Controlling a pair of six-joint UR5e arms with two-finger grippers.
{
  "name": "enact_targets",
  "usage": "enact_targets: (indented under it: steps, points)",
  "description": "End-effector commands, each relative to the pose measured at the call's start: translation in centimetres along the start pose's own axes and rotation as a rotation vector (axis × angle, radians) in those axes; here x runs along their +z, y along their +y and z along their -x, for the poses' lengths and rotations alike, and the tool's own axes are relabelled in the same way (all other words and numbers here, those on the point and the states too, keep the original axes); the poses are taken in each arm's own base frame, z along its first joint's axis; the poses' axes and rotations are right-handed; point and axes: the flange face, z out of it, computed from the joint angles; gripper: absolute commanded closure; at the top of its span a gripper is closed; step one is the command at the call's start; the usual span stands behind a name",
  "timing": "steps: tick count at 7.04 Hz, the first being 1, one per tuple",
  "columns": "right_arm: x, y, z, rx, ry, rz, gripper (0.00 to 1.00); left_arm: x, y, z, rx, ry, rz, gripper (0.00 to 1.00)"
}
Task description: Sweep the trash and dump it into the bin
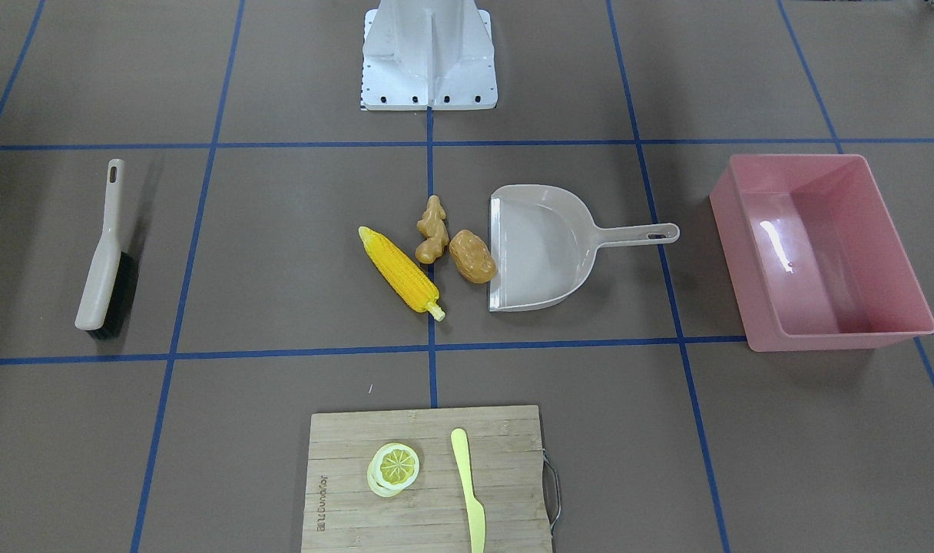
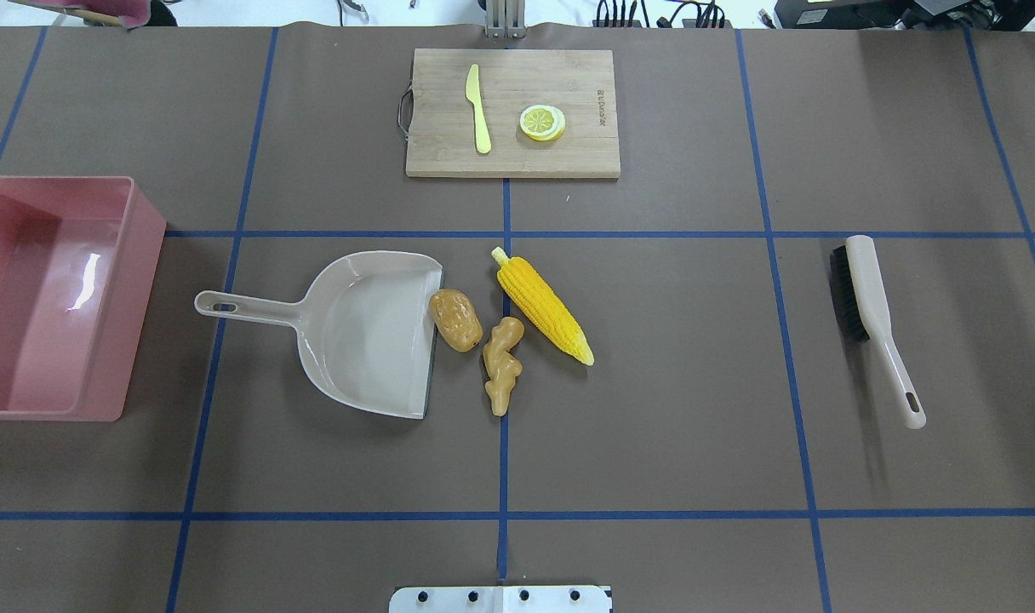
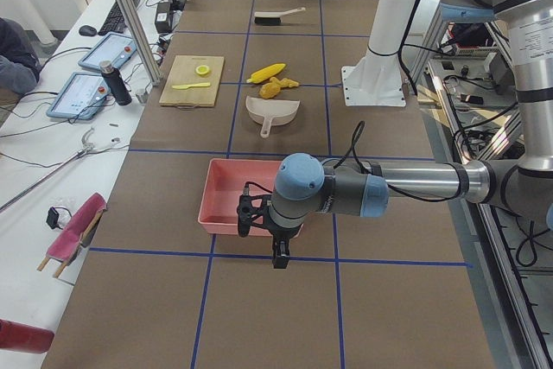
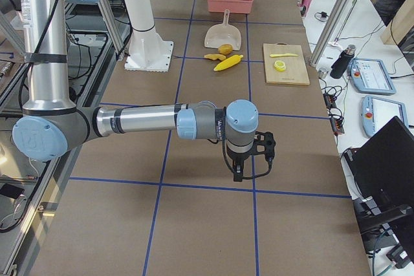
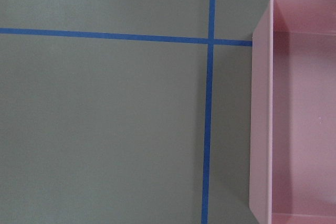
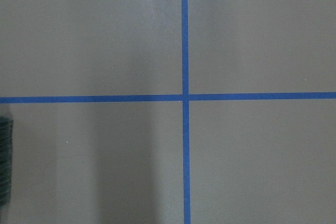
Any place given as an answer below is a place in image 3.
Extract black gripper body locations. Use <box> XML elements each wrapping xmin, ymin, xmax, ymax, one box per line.
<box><xmin>270</xmin><ymin>226</ymin><xmax>302</xmax><ymax>253</ymax></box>

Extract beige plastic dustpan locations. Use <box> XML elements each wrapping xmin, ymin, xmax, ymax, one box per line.
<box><xmin>245</xmin><ymin>96</ymin><xmax>301</xmax><ymax>138</ymax></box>

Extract orange toy potato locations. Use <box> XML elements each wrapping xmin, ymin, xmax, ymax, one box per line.
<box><xmin>259</xmin><ymin>82</ymin><xmax>282</xmax><ymax>99</ymax></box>

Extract yellow toy corn cob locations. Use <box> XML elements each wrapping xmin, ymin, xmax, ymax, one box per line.
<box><xmin>246</xmin><ymin>63</ymin><xmax>286</xmax><ymax>84</ymax></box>

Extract beige hand brush black bristles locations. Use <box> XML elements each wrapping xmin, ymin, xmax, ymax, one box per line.
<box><xmin>253</xmin><ymin>7</ymin><xmax>306</xmax><ymax>26</ymax></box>

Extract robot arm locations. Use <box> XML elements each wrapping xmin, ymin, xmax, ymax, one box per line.
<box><xmin>264</xmin><ymin>0</ymin><xmax>552</xmax><ymax>269</ymax></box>

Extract pink plastic bin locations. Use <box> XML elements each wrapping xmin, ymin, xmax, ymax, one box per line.
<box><xmin>198</xmin><ymin>158</ymin><xmax>280</xmax><ymax>237</ymax></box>

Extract yellow toy knife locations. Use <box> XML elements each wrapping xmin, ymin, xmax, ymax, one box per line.
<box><xmin>171</xmin><ymin>82</ymin><xmax>211</xmax><ymax>90</ymax></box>

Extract wooden cutting board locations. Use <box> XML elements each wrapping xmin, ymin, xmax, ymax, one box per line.
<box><xmin>159</xmin><ymin>55</ymin><xmax>225</xmax><ymax>107</ymax></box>

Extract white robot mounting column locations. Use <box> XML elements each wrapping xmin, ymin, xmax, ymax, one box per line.
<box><xmin>341</xmin><ymin>0</ymin><xmax>416</xmax><ymax>107</ymax></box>

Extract yellow toy lemon slice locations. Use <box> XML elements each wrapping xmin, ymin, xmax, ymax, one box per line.
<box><xmin>195</xmin><ymin>65</ymin><xmax>211</xmax><ymax>77</ymax></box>

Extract pink cloth on wooden rack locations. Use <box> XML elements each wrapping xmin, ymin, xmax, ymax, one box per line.
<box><xmin>37</xmin><ymin>193</ymin><xmax>107</xmax><ymax>278</ymax></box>

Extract black water bottle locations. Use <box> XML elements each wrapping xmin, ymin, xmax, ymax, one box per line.
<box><xmin>99</xmin><ymin>60</ymin><xmax>132</xmax><ymax>105</ymax></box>

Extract metal reacher grabber stick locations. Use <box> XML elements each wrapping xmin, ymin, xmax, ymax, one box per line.
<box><xmin>1</xmin><ymin>127</ymin><xmax>95</xmax><ymax>213</ymax></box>

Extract near teach pendant tablet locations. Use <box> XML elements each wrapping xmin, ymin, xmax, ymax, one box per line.
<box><xmin>46</xmin><ymin>72</ymin><xmax>111</xmax><ymax>120</ymax></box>

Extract teach pendant tablet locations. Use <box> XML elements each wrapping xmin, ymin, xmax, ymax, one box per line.
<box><xmin>78</xmin><ymin>32</ymin><xmax>137</xmax><ymax>72</ymax></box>
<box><xmin>46</xmin><ymin>72</ymin><xmax>111</xmax><ymax>120</ymax></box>

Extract black power adapter box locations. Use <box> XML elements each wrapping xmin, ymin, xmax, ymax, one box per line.
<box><xmin>155</xmin><ymin>2</ymin><xmax>173</xmax><ymax>34</ymax></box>

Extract far teach pendant tablet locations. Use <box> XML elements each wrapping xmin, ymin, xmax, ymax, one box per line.
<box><xmin>78</xmin><ymin>32</ymin><xmax>137</xmax><ymax>72</ymax></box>

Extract black keyboard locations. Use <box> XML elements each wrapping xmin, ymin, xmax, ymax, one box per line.
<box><xmin>98</xmin><ymin>2</ymin><xmax>126</xmax><ymax>36</ymax></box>

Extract red cylinder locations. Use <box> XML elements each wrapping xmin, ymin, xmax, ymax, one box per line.
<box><xmin>1</xmin><ymin>320</ymin><xmax>54</xmax><ymax>353</ymax></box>

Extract black computer mouse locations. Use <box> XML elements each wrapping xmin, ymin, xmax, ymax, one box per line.
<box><xmin>79</xmin><ymin>25</ymin><xmax>98</xmax><ymax>37</ymax></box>

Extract person in dark clothes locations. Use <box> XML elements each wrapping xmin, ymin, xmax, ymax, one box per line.
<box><xmin>1</xmin><ymin>18</ymin><xmax>40</xmax><ymax>94</ymax></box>

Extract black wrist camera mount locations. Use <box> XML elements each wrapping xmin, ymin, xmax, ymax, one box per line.
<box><xmin>237</xmin><ymin>181</ymin><xmax>272</xmax><ymax>238</ymax></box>

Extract small black device with cable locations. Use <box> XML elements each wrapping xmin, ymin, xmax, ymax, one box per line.
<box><xmin>46</xmin><ymin>207</ymin><xmax>60</xmax><ymax>229</ymax></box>

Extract aluminium frame post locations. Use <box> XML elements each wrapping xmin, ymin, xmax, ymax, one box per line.
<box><xmin>116</xmin><ymin>0</ymin><xmax>162</xmax><ymax>86</ymax></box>

